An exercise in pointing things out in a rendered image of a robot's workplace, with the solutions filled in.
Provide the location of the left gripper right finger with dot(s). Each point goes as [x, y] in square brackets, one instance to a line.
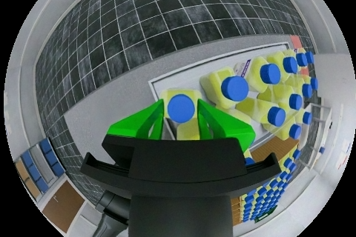
[223, 125]

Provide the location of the white rimmed tray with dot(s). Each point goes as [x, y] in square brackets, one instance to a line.
[188, 77]

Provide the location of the green plastic crate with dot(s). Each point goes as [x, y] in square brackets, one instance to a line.
[268, 212]

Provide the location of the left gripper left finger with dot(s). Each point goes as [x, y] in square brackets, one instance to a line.
[139, 124]

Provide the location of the brown cardboard carton with dividers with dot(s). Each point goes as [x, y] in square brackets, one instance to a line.
[281, 148]

